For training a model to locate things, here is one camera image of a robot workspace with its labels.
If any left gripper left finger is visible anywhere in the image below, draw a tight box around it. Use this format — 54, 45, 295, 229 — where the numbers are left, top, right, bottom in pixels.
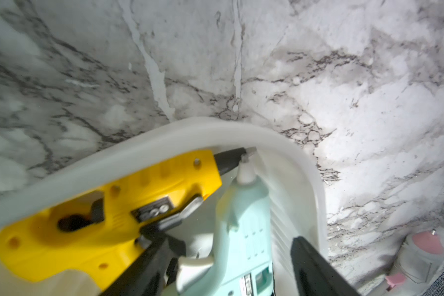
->
101, 233, 186, 296

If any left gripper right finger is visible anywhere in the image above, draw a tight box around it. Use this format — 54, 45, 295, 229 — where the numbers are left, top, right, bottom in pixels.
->
291, 236, 360, 296

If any white pink glue gun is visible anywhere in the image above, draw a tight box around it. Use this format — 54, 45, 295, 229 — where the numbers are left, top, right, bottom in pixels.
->
369, 229, 444, 296

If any white storage box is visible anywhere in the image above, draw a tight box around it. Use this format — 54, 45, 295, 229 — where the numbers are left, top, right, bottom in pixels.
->
0, 117, 327, 296

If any mint green glue gun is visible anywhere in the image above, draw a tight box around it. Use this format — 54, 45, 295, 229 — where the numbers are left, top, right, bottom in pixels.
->
162, 154, 275, 296

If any yellow glue gun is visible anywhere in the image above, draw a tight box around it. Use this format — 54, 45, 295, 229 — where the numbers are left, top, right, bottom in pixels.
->
0, 148, 255, 290

